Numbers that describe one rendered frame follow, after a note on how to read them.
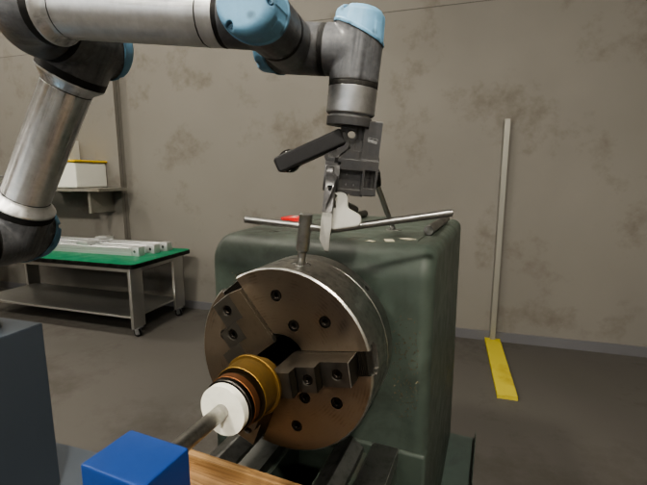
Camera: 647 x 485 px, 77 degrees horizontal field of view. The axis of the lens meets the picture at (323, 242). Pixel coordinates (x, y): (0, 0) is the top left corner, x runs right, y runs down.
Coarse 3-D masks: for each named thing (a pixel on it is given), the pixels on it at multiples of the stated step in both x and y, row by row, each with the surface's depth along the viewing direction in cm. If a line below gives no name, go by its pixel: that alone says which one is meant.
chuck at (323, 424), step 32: (256, 288) 66; (288, 288) 64; (320, 288) 62; (352, 288) 67; (288, 320) 65; (320, 320) 63; (352, 320) 61; (224, 352) 71; (384, 352) 67; (288, 416) 68; (320, 416) 65; (352, 416) 63; (320, 448) 66
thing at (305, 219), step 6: (300, 216) 65; (306, 216) 65; (312, 216) 66; (300, 222) 65; (306, 222) 65; (300, 228) 66; (306, 228) 65; (300, 234) 66; (306, 234) 66; (300, 240) 66; (306, 240) 66; (300, 246) 66; (306, 246) 66; (300, 252) 66; (300, 258) 67; (300, 264) 67
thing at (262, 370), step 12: (240, 360) 58; (252, 360) 58; (264, 360) 58; (228, 372) 55; (240, 372) 55; (252, 372) 55; (264, 372) 56; (240, 384) 53; (252, 384) 54; (264, 384) 55; (276, 384) 57; (252, 396) 53; (264, 396) 55; (276, 396) 57; (252, 408) 52; (264, 408) 55; (252, 420) 53
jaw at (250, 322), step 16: (240, 288) 68; (224, 304) 64; (240, 304) 65; (224, 320) 65; (240, 320) 62; (256, 320) 65; (224, 336) 63; (240, 336) 62; (256, 336) 63; (272, 336) 66; (240, 352) 60; (256, 352) 61
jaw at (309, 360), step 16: (304, 352) 64; (320, 352) 63; (336, 352) 62; (352, 352) 61; (368, 352) 62; (288, 368) 59; (304, 368) 58; (320, 368) 59; (336, 368) 58; (352, 368) 59; (368, 368) 61; (288, 384) 57; (304, 384) 58; (320, 384) 59; (336, 384) 59; (352, 384) 58
